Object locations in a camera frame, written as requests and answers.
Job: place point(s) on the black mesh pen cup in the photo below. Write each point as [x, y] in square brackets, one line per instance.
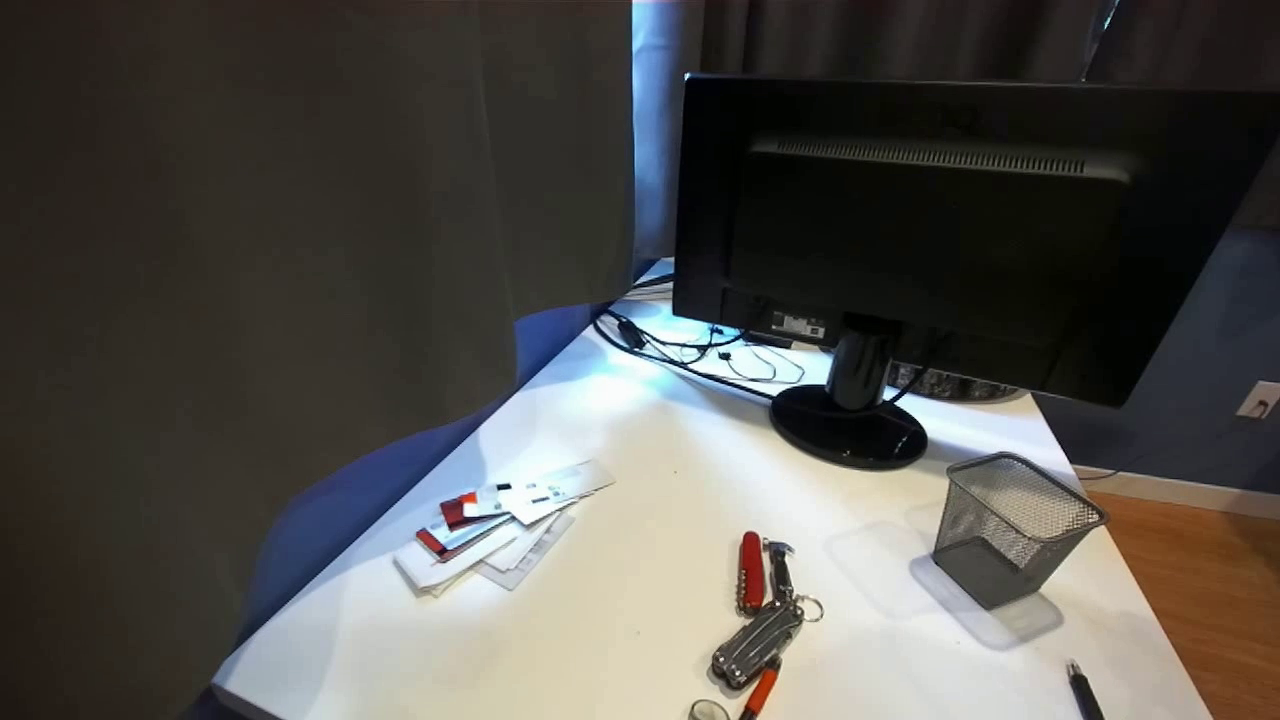
[1014, 525]

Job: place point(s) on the black pen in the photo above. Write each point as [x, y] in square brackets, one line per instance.
[1080, 690]

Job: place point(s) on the clear card holder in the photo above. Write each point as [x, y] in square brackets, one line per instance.
[533, 554]

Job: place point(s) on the red topped card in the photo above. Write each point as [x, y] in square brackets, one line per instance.
[463, 509]

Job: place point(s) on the red pocket knife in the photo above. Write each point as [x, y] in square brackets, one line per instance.
[753, 572]

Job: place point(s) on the metal key bunch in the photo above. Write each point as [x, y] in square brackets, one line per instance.
[781, 572]

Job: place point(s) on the white card with red stripe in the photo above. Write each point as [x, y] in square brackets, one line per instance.
[445, 563]

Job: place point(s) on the black monitor with round stand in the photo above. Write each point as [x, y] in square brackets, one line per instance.
[932, 225]

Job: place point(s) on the blue chair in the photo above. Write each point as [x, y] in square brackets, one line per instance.
[347, 495]

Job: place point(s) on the orange tool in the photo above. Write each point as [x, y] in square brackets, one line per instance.
[761, 690]

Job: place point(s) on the dark grey curtain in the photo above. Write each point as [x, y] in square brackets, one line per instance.
[866, 34]
[267, 264]

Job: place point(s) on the white wall outlet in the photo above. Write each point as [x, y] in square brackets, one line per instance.
[1263, 401]

